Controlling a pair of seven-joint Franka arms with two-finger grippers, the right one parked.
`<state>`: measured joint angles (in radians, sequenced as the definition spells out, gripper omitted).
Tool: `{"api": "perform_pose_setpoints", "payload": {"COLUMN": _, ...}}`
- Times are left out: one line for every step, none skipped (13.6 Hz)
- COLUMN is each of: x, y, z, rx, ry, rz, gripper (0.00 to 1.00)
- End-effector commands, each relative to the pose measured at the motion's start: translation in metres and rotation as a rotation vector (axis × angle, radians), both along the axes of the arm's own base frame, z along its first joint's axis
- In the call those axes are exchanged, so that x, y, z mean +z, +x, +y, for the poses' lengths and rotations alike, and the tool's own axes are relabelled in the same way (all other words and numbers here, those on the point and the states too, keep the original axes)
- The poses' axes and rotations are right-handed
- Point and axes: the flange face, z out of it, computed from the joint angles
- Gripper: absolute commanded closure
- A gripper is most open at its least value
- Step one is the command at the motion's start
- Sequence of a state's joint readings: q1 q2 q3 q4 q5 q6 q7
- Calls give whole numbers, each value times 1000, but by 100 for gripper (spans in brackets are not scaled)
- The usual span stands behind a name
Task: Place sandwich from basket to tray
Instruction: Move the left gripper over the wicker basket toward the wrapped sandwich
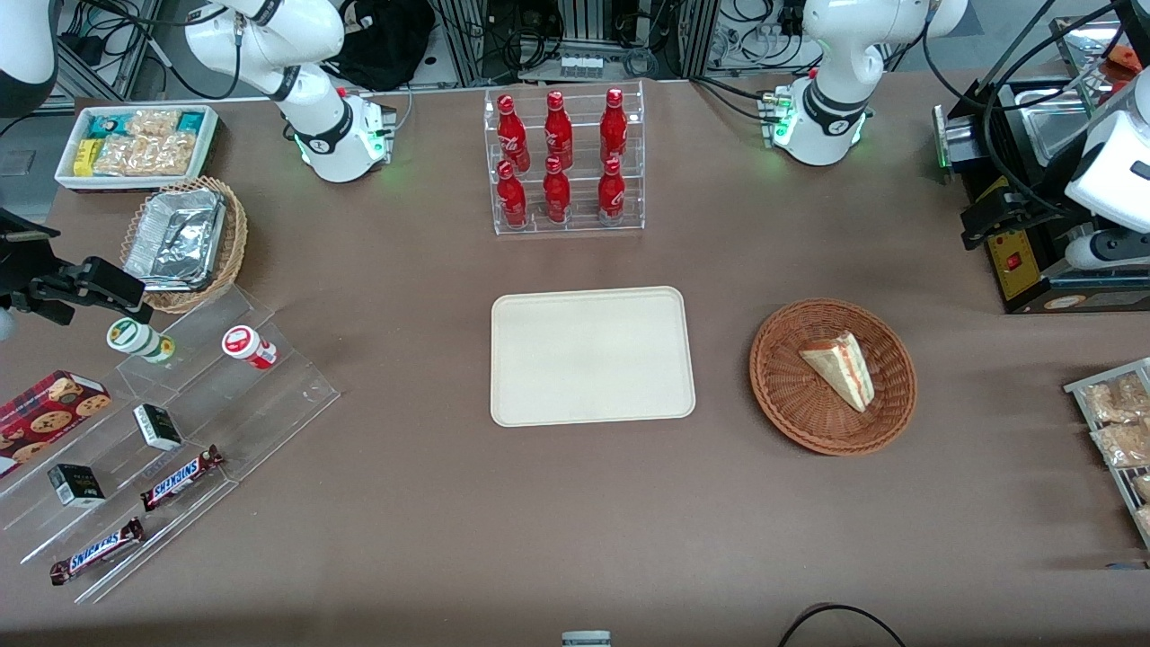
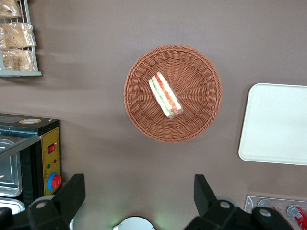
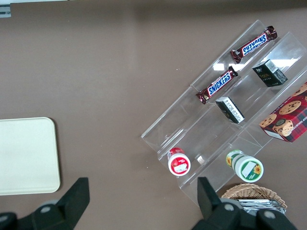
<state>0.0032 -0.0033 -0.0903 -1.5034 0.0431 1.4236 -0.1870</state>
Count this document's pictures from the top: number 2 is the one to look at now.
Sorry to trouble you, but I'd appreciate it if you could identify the cream rectangular plastic tray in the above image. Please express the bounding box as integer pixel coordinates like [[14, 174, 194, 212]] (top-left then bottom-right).
[[238, 82, 307, 166]]

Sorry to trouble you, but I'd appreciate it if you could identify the steel pan in warmer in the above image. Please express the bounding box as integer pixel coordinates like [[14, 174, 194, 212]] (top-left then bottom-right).
[[0, 197, 26, 215], [0, 138, 23, 197]]

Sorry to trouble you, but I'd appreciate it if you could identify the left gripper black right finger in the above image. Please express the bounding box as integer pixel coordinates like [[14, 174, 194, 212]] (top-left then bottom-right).
[[183, 174, 255, 230]]

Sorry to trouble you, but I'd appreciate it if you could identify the triangle sandwich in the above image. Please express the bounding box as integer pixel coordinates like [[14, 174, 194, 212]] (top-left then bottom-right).
[[148, 72, 184, 120]]

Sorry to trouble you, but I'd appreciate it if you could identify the clear acrylic bottle rack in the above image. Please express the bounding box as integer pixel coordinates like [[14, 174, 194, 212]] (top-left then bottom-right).
[[244, 195, 307, 230]]

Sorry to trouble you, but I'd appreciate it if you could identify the tray of packaged snacks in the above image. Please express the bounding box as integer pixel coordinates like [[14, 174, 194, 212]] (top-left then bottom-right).
[[0, 0, 43, 77]]

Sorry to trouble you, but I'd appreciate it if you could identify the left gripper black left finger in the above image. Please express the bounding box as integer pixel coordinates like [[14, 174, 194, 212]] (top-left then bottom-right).
[[27, 173, 86, 230]]

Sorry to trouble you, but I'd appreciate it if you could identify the brown round wicker basket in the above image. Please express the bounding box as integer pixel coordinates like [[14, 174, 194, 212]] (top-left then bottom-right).
[[123, 44, 223, 144]]

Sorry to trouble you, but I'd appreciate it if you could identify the black food warmer cabinet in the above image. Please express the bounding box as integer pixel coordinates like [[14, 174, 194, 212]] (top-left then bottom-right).
[[0, 113, 62, 215]]

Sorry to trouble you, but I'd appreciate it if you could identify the clear bag of snacks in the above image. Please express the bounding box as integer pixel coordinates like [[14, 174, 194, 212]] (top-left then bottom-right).
[[0, 0, 23, 19], [0, 49, 36, 71], [0, 22, 37, 50]]

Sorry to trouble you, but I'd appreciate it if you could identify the red cola bottle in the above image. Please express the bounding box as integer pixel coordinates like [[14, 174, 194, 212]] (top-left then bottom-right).
[[286, 204, 307, 230]]

